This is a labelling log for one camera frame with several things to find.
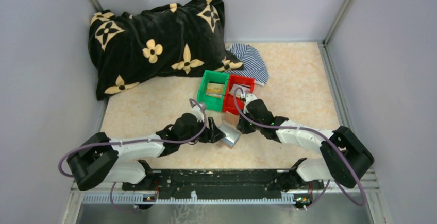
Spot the silver VIP card stack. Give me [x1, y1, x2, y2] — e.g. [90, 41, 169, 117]
[229, 84, 251, 98]

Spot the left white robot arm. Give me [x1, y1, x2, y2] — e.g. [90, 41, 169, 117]
[66, 106, 226, 191]

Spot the red plastic bin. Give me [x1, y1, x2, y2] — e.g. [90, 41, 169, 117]
[222, 74, 255, 115]

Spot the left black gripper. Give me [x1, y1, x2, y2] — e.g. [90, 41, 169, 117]
[180, 116, 226, 145]

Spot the gold card stack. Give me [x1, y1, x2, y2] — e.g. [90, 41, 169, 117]
[205, 82, 224, 98]

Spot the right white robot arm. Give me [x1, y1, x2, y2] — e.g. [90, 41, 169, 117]
[237, 94, 375, 189]

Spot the white toothed cable rail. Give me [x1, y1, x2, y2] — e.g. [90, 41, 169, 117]
[82, 191, 296, 205]

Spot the green plastic bin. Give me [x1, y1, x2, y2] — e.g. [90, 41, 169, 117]
[197, 70, 229, 112]

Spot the pink leather card holder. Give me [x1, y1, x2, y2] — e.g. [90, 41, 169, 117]
[219, 112, 241, 149]

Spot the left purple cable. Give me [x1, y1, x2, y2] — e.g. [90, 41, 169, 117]
[58, 99, 208, 178]

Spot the blue striped cloth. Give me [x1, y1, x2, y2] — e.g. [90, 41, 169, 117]
[226, 43, 269, 86]

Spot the black floral blanket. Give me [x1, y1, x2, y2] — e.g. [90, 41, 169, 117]
[88, 0, 245, 101]

